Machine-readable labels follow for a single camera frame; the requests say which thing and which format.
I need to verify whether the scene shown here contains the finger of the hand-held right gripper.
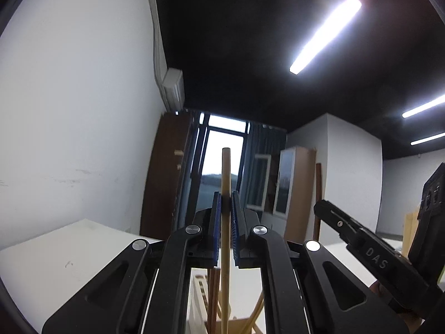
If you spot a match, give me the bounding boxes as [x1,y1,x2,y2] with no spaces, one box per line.
[314,200,364,248]

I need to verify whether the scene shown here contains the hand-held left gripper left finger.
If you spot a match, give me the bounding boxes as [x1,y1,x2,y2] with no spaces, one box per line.
[42,191,223,334]

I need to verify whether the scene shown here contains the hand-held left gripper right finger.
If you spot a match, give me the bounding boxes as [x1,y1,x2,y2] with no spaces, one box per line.
[231,191,409,334]

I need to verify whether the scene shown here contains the light bamboo chopstick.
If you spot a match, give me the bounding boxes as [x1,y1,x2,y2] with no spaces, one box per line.
[220,147,232,334]
[243,289,265,334]

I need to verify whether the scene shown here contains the beige slotted utensil holder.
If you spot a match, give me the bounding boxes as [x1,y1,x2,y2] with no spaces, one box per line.
[188,267,268,334]

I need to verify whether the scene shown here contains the person's right hand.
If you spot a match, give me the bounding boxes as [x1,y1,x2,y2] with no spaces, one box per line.
[369,280,393,299]

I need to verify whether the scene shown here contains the brown wooden plank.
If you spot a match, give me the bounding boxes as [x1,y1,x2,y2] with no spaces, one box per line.
[313,162,324,241]

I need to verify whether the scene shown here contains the light wooden board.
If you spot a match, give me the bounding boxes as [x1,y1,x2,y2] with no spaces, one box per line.
[402,208,423,255]

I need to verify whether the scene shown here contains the white window sash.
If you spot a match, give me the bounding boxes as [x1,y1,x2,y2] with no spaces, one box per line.
[245,153,272,213]

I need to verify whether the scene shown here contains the wooden glass-door cabinet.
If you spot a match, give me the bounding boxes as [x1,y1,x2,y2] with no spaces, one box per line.
[271,145,318,245]

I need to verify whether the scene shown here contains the dark brown wooden door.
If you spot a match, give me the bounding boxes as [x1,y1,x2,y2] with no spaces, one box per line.
[140,110,196,241]

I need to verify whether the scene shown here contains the dark framed window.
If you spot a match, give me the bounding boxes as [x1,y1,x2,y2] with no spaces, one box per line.
[188,110,251,225]

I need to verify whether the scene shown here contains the dark brown chopstick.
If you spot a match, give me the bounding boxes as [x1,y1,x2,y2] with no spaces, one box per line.
[207,268,222,334]

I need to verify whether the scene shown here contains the blue-grey curtain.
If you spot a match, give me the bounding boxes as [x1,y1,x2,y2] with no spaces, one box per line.
[240,121,288,218]

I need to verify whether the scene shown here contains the long ceiling light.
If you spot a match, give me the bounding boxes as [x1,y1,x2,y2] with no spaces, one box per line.
[402,95,445,119]
[289,0,362,75]
[410,132,445,146]

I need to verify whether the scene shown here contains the white wall air conditioner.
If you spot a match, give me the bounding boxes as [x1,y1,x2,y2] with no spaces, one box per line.
[162,68,185,112]

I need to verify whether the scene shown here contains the white wall conduit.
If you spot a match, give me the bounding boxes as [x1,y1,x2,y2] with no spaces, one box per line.
[146,0,168,87]

